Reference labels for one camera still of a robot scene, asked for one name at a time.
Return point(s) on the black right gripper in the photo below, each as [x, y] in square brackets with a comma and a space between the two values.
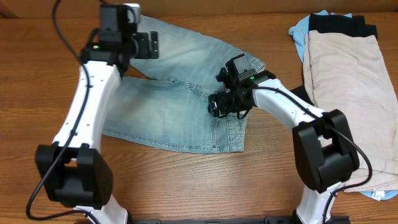
[224, 99]

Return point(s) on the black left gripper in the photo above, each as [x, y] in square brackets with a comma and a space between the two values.
[153, 44]

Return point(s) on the light blue denim jeans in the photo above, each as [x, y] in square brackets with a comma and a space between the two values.
[168, 107]

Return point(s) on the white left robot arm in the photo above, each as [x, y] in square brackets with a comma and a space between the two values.
[72, 170]

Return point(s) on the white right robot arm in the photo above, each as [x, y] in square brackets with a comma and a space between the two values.
[325, 154]

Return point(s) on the light blue folded garment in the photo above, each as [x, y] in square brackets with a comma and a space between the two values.
[354, 26]

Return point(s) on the black folded garment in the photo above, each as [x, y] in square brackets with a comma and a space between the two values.
[335, 50]

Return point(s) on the beige folded garment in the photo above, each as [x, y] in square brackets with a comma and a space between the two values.
[371, 111]

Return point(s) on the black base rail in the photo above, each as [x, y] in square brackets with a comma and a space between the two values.
[217, 221]

